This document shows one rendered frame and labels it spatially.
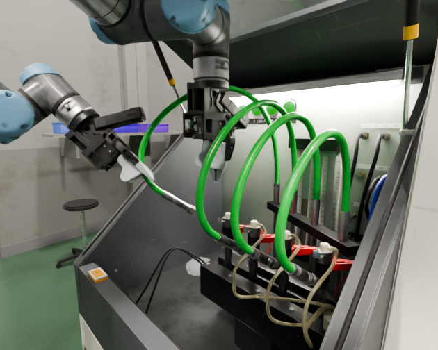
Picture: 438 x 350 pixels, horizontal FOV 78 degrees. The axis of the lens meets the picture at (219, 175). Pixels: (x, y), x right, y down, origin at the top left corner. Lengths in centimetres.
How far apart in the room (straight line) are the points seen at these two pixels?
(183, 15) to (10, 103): 31
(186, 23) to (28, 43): 317
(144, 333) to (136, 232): 38
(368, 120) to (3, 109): 74
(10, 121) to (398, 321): 67
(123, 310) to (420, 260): 53
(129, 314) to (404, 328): 47
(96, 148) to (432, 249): 62
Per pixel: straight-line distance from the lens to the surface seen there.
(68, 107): 68
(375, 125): 75
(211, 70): 56
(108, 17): 50
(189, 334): 75
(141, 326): 60
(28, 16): 365
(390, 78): 73
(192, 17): 46
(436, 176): 48
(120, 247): 88
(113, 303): 67
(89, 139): 68
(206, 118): 53
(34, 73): 73
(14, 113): 57
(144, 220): 89
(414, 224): 48
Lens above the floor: 132
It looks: 10 degrees down
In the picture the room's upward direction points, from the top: straight up
